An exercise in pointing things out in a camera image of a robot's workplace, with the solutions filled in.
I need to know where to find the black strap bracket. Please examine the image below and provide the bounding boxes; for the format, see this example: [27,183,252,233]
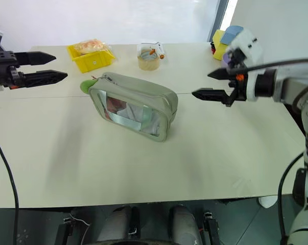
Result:
[53,216,76,245]
[203,211,221,245]

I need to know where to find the bagged bread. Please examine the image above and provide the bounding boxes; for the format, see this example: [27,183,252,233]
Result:
[75,38,109,56]

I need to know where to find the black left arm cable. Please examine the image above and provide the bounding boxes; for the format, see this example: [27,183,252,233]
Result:
[0,132,20,245]

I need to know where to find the white rounded object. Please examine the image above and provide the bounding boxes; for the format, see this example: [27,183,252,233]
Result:
[257,195,279,209]

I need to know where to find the beige tape roll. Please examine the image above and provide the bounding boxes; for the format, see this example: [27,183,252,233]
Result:
[137,49,160,71]

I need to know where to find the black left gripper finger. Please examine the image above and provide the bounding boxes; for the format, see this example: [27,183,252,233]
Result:
[14,51,57,67]
[23,69,68,88]

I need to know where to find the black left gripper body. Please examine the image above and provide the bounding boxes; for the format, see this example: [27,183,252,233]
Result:
[0,50,26,89]

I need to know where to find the clear plastic packet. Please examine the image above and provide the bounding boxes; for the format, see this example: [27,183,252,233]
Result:
[136,41,168,62]

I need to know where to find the blue block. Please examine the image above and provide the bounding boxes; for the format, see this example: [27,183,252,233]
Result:
[220,25,244,46]

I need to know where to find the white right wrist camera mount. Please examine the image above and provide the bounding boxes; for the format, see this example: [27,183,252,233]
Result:
[226,28,265,103]

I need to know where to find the yellow plastic bin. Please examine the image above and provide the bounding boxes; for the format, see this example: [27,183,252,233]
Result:
[67,43,116,75]

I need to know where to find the purple block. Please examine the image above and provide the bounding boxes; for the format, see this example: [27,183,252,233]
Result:
[222,53,233,67]

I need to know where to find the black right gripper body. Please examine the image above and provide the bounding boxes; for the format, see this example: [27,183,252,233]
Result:
[224,47,249,108]

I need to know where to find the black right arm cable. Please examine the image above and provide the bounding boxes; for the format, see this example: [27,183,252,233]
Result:
[235,58,308,75]
[277,151,305,245]

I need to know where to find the grey rounded shape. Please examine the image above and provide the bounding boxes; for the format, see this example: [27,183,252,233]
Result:
[97,205,140,243]
[168,204,203,245]

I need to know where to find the yellow block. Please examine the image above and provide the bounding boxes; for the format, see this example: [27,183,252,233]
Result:
[211,29,230,61]

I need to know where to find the grey-green clear-window pouch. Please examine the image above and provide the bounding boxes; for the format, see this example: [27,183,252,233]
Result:
[88,71,179,143]

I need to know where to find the green zipper charm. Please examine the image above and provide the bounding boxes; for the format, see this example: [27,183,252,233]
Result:
[79,79,99,94]

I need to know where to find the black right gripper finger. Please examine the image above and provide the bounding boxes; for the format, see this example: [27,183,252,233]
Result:
[207,66,232,81]
[191,87,232,103]

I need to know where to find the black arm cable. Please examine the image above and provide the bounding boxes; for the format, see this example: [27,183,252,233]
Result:
[0,132,20,245]
[235,58,308,75]
[277,151,305,245]

